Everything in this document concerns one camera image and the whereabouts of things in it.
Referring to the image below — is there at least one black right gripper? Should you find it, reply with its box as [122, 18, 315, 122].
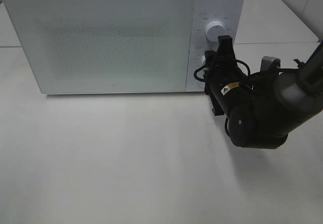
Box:
[204, 35, 246, 116]

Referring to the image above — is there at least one white timer knob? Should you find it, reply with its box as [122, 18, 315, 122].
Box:
[200, 55, 209, 69]

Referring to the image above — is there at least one round white door button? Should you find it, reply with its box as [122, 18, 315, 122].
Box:
[198, 81, 205, 89]

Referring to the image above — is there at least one white microwave door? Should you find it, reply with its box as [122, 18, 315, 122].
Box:
[5, 0, 193, 94]

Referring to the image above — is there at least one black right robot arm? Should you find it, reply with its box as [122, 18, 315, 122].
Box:
[203, 35, 322, 149]

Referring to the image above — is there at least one upper white power knob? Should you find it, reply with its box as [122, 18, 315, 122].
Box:
[205, 19, 226, 42]

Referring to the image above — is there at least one white microwave oven body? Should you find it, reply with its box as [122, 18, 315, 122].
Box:
[5, 0, 245, 95]

